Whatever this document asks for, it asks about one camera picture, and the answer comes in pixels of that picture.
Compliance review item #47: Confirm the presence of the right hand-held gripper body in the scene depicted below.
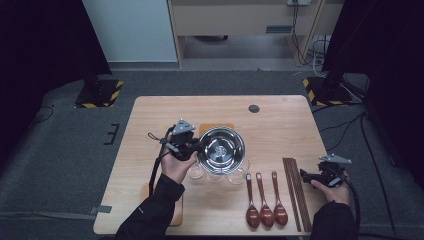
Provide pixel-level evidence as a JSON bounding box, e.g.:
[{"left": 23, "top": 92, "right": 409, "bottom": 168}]
[{"left": 318, "top": 153, "right": 353, "bottom": 188}]

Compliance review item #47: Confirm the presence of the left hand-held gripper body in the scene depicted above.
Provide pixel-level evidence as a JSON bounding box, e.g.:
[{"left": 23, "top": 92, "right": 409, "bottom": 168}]
[{"left": 165, "top": 118, "right": 197, "bottom": 162}]

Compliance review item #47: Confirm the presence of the row of wooden chopsticks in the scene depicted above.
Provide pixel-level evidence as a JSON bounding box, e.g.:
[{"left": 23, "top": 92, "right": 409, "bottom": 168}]
[{"left": 282, "top": 157, "right": 313, "bottom": 233}]

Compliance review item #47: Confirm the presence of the clear drinking glass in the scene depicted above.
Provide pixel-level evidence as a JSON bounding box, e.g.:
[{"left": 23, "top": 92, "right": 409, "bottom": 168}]
[
  {"left": 206, "top": 169, "right": 225, "bottom": 184},
  {"left": 186, "top": 161, "right": 206, "bottom": 180},
  {"left": 227, "top": 159, "right": 251, "bottom": 186}
]

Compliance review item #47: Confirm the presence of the stainless steel bowl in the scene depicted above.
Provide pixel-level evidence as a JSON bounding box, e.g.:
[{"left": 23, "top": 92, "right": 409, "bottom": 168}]
[{"left": 197, "top": 126, "right": 247, "bottom": 176}]

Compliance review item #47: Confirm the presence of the brown wooden spoon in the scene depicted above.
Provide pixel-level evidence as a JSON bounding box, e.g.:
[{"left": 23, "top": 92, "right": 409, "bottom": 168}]
[
  {"left": 271, "top": 171, "right": 289, "bottom": 227},
  {"left": 255, "top": 172, "right": 275, "bottom": 229},
  {"left": 245, "top": 172, "right": 261, "bottom": 230}
]

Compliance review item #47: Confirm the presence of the person's right hand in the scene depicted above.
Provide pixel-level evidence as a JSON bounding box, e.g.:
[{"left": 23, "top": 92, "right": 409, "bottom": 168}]
[{"left": 311, "top": 171, "right": 352, "bottom": 206}]

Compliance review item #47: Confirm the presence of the person's left hand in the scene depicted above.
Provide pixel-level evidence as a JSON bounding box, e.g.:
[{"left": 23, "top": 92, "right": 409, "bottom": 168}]
[{"left": 160, "top": 153, "right": 199, "bottom": 185}]

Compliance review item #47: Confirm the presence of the striped black stand base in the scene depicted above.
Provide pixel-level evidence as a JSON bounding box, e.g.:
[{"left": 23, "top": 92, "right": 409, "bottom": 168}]
[
  {"left": 302, "top": 76, "right": 354, "bottom": 108},
  {"left": 74, "top": 78, "right": 124, "bottom": 109}
]

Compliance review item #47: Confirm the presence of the grey floor tape piece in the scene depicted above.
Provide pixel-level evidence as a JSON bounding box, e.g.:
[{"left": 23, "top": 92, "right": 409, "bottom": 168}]
[{"left": 89, "top": 204, "right": 113, "bottom": 215}]

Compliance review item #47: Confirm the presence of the white cabinet panel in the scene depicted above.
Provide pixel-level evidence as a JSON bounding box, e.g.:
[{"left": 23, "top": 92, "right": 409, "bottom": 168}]
[{"left": 81, "top": 0, "right": 178, "bottom": 63}]

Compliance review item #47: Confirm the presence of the beige wooden desk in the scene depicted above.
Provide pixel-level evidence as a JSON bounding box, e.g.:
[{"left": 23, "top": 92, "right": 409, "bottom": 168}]
[{"left": 166, "top": 0, "right": 346, "bottom": 68}]

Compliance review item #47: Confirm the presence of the black curtain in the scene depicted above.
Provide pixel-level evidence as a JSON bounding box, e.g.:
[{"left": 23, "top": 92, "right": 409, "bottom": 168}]
[
  {"left": 321, "top": 0, "right": 424, "bottom": 191},
  {"left": 0, "top": 0, "right": 113, "bottom": 161}
]

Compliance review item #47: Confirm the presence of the left hand-held gripper cable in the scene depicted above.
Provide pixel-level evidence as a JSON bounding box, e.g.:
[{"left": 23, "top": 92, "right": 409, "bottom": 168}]
[{"left": 148, "top": 125, "right": 177, "bottom": 198}]

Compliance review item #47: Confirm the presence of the hand-held gripper cable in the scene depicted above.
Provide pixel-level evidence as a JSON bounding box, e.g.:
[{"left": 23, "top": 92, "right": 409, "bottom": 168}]
[
  {"left": 339, "top": 176, "right": 363, "bottom": 240},
  {"left": 148, "top": 125, "right": 177, "bottom": 198}
]

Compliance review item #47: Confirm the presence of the thin black floor cable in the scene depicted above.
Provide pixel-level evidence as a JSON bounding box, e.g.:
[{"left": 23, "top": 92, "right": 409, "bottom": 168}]
[
  {"left": 28, "top": 104, "right": 55, "bottom": 129},
  {"left": 319, "top": 113, "right": 366, "bottom": 133},
  {"left": 324, "top": 114, "right": 366, "bottom": 153}
]

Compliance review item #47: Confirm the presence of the right hand-held gripper cable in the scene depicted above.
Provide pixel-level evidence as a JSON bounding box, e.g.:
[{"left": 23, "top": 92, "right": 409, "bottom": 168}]
[{"left": 339, "top": 176, "right": 363, "bottom": 240}]

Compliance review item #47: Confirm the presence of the thick black floor cable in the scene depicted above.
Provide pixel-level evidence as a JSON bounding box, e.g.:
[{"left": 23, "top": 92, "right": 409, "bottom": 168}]
[{"left": 359, "top": 113, "right": 399, "bottom": 240}]

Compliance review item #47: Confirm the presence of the bundle of hanging cables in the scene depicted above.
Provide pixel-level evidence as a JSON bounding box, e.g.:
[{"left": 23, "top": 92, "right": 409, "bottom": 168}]
[{"left": 291, "top": 0, "right": 331, "bottom": 78}]

